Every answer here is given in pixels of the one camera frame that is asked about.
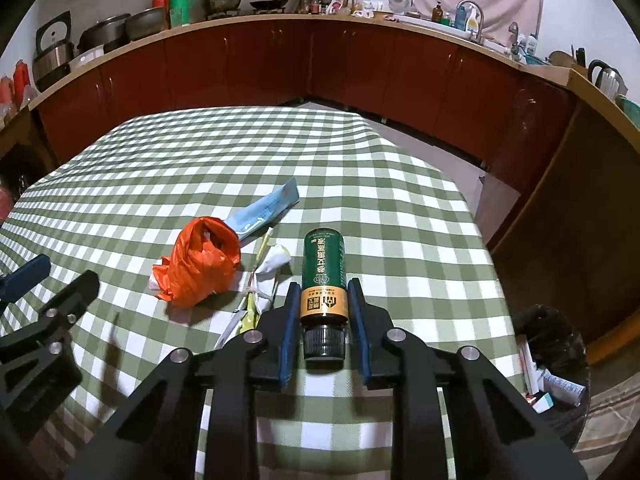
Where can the brown glass bottle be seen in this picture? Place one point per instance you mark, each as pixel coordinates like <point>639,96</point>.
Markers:
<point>438,14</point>

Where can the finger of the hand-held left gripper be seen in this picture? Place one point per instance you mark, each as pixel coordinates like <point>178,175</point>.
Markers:
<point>75,290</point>
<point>25,275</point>

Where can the silver black rice cooker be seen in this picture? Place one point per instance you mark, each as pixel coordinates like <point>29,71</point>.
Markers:
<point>52,65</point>

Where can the green thermos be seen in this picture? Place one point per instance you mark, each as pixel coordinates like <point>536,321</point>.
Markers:
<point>180,7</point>

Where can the black cooking pot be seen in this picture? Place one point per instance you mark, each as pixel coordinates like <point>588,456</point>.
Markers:
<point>102,35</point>

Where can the teal plastic basket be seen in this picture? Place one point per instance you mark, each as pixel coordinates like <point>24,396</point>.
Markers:
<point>629,107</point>

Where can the wooden kitchen countertop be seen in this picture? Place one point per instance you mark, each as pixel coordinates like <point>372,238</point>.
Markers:
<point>300,16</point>

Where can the blue plastic wrapper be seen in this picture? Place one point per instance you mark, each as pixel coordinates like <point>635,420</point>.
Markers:
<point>270,205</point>

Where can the white red carton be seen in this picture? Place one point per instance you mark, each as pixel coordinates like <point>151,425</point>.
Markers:
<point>527,365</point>

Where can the short metal faucet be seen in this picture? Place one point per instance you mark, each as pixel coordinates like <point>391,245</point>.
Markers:
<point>514,42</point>

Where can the black wok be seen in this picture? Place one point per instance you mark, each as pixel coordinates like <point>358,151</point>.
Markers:
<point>269,5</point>

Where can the dark red lower cabinets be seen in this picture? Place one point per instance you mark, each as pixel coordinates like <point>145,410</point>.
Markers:
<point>350,60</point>

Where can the black trash bin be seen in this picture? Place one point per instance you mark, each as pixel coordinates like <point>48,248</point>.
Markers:
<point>555,325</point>

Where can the tall curved faucet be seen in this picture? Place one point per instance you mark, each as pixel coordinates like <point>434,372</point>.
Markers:
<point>481,20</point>

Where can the patterned floor mat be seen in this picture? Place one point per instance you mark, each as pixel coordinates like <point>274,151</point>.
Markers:
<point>612,425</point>

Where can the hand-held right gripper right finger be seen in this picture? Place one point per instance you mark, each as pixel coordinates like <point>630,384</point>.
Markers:
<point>364,360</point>

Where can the green white checkered tablecloth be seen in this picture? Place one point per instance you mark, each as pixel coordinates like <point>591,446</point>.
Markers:
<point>200,160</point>

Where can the green bottle with gold label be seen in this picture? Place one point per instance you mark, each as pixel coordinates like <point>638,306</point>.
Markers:
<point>324,265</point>

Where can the red plastic jug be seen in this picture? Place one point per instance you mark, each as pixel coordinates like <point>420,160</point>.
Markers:
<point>21,85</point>

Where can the white printed packet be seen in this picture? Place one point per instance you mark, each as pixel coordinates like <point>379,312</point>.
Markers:
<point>565,389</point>

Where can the white soap bottle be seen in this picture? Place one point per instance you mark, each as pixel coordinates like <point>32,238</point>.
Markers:
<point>531,46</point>

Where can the red orange plastic bag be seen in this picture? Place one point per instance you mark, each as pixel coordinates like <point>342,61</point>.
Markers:
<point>200,260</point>

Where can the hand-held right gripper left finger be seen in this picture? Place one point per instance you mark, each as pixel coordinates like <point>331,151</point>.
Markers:
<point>286,355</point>

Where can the white yellow wrapper bundle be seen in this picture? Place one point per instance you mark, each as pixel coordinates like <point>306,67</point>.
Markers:
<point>272,265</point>

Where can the white spray bottle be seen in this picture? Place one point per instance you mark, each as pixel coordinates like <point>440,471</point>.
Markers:
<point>472,20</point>

